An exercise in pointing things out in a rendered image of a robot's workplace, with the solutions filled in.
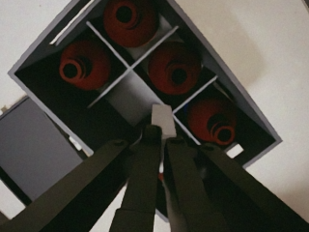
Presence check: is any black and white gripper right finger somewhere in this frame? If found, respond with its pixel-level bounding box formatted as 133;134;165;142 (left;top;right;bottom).
160;105;309;232

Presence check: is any dark grey rectangular tray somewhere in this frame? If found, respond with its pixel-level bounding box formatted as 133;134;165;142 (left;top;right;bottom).
0;95;88;207

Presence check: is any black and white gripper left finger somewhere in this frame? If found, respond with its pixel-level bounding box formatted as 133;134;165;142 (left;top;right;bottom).
0;104;163;232

